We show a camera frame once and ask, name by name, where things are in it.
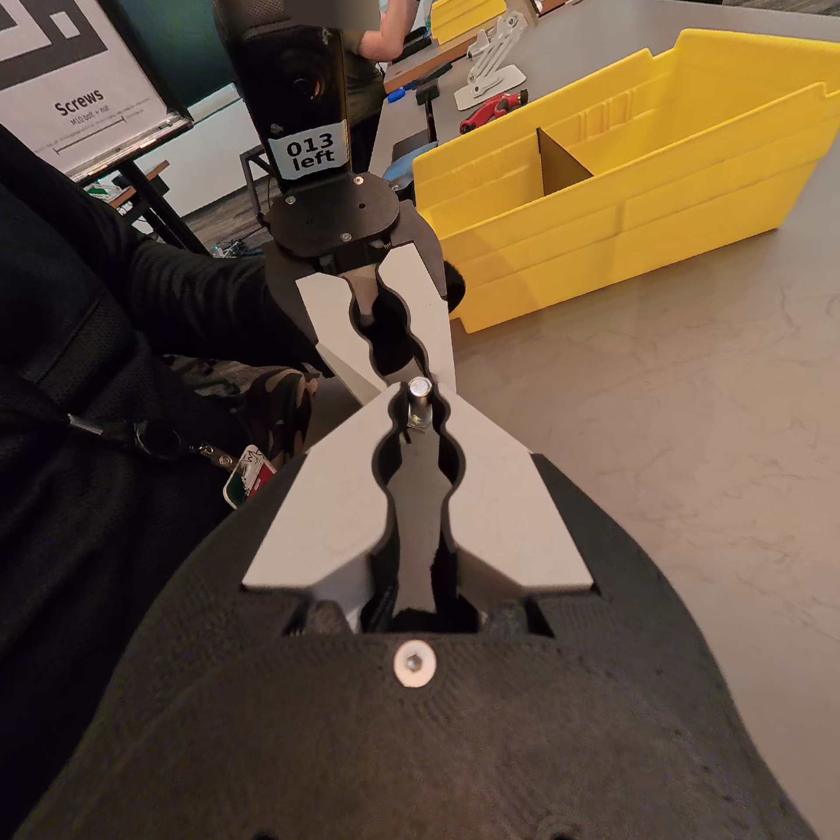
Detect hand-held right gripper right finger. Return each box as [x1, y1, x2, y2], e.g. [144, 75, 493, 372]
[431, 384, 596, 627]

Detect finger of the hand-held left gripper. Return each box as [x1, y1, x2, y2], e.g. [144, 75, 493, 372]
[295, 266, 389, 408]
[377, 243, 459, 396]

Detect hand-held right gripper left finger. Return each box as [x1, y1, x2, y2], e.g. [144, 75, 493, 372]
[241, 384, 404, 632]

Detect steel hex bolt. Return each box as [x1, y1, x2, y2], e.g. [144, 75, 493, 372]
[403, 376, 435, 447]

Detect yellow storage bin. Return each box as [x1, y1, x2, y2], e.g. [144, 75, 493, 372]
[411, 27, 840, 335]

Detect person's left forearm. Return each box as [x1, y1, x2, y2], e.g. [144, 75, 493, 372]
[125, 239, 336, 376]

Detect printed badge card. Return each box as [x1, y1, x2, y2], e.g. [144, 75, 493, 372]
[222, 444, 277, 510]

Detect person's camouflage pants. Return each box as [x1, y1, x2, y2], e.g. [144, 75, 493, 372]
[164, 354, 320, 462]

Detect wood edged table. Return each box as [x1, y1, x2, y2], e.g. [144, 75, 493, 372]
[382, 0, 565, 94]

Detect black bin divider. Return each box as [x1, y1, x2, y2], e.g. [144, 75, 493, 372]
[536, 126, 595, 198]

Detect white folding stand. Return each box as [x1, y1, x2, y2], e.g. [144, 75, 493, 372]
[453, 12, 530, 112]

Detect yellow parts bin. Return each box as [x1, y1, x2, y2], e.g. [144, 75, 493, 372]
[429, 0, 507, 46]

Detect framed marker sign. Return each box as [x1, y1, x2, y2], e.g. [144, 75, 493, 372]
[0, 0, 212, 258]

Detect black handled tool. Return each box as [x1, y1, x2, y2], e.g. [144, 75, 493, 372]
[415, 77, 442, 143]

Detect red handled pliers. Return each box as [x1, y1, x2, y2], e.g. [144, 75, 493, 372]
[457, 90, 530, 136]

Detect black lanyard strap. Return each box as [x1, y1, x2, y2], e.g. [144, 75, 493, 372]
[64, 408, 232, 462]

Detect black wall monitor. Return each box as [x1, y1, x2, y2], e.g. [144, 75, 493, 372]
[118, 0, 241, 110]

